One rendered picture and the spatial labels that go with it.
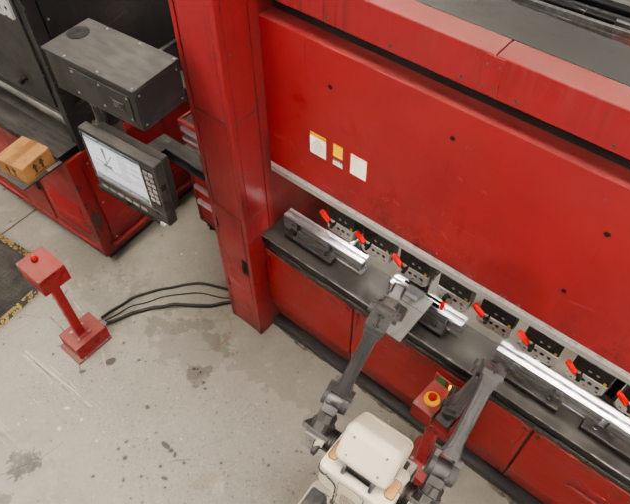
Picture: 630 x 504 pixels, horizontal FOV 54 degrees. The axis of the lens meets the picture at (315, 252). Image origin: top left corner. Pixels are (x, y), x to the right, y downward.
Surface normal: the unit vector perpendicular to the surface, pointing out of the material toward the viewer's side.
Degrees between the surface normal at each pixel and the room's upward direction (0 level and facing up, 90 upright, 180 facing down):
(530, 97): 90
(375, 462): 48
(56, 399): 0
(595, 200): 90
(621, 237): 90
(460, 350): 0
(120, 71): 0
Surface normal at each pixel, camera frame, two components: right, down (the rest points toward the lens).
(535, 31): 0.00, -0.62
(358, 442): -0.44, 0.05
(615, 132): -0.64, 0.61
